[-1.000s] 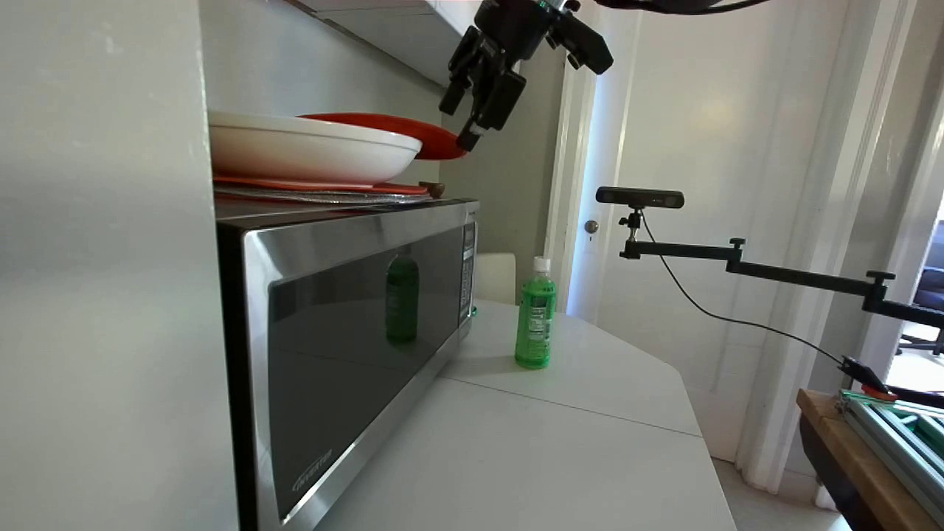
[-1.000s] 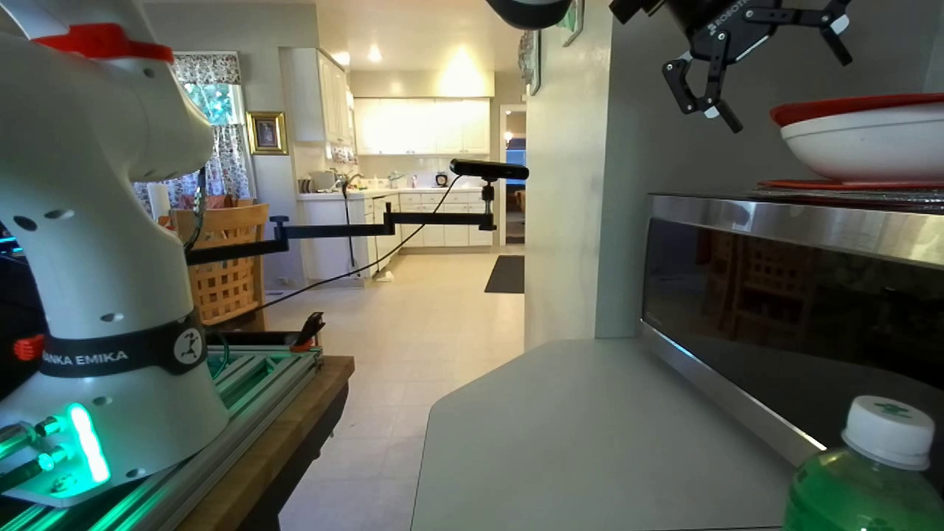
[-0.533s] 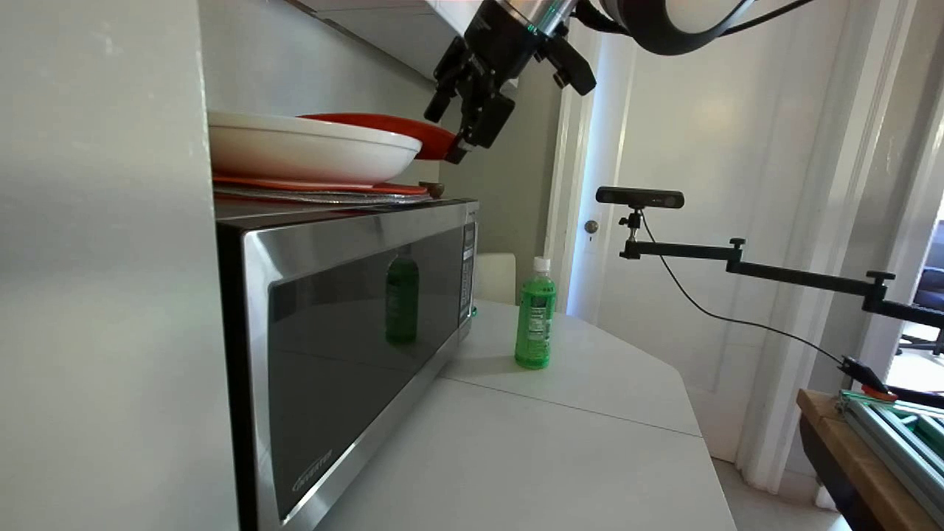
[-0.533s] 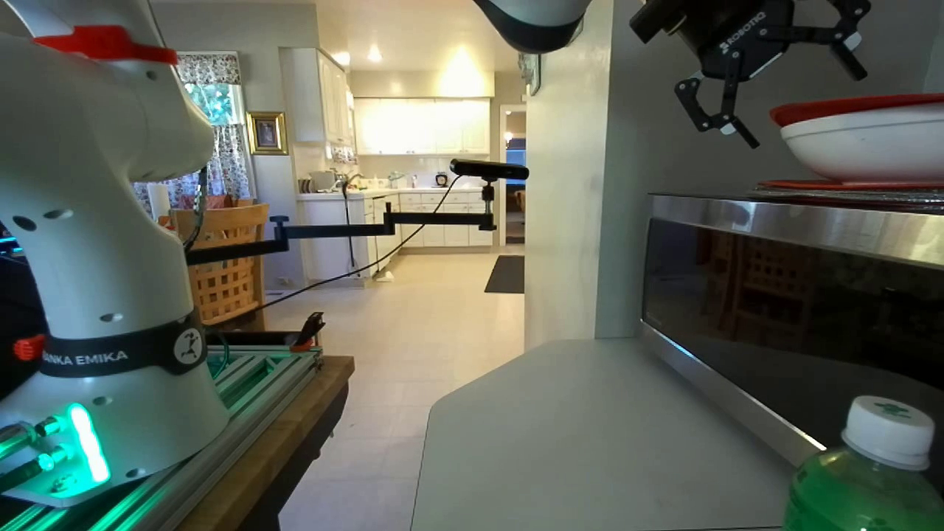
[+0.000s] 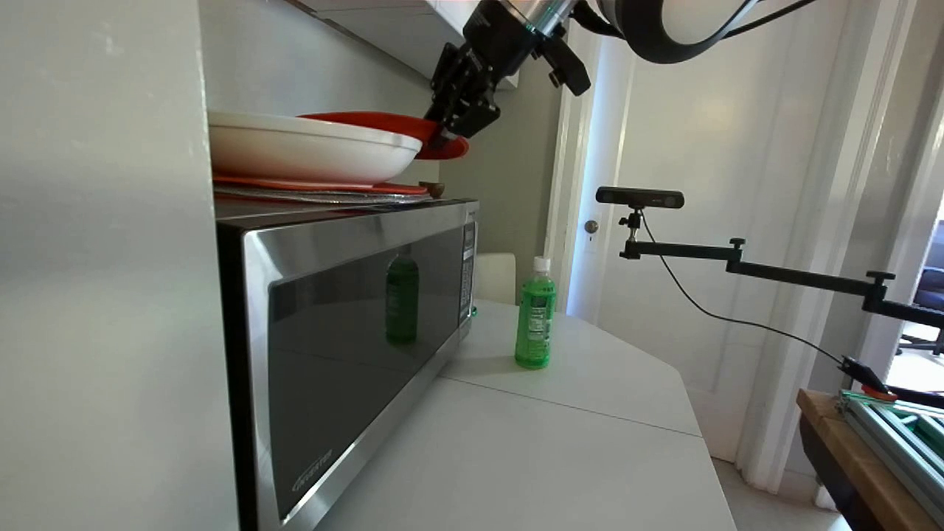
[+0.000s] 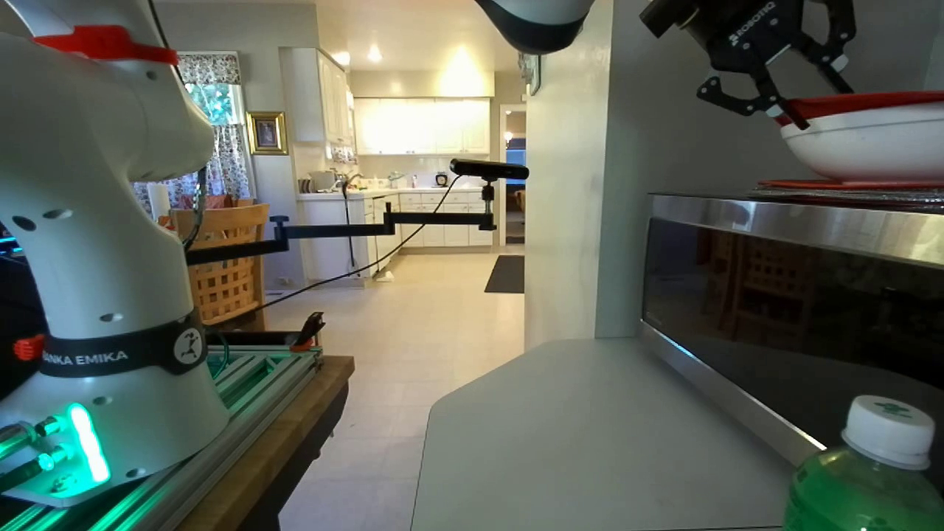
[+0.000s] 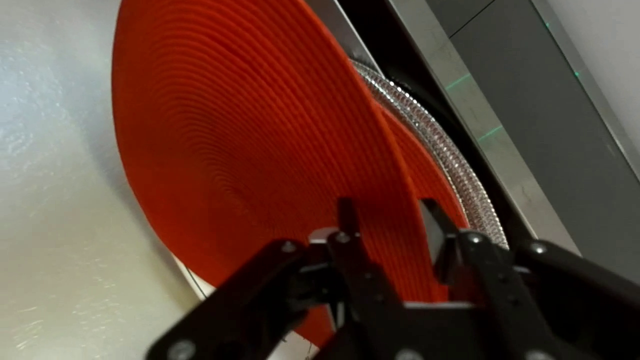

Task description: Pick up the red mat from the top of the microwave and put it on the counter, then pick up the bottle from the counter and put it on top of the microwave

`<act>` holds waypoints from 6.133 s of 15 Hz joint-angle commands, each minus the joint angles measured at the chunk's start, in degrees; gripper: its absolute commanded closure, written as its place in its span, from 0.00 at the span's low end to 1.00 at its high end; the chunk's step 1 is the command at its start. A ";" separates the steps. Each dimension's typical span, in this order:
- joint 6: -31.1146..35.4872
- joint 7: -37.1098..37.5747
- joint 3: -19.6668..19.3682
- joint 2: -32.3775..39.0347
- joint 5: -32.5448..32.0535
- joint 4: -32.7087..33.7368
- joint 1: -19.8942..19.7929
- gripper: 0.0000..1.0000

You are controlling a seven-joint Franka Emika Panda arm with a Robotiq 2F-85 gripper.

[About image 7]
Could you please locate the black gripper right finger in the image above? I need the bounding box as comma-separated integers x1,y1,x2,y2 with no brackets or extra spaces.
419,196,640,360

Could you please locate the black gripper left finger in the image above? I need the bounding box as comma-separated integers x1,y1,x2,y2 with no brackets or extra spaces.
146,196,427,360

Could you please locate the stainless steel microwave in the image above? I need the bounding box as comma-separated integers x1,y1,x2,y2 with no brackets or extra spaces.
305,0,640,282

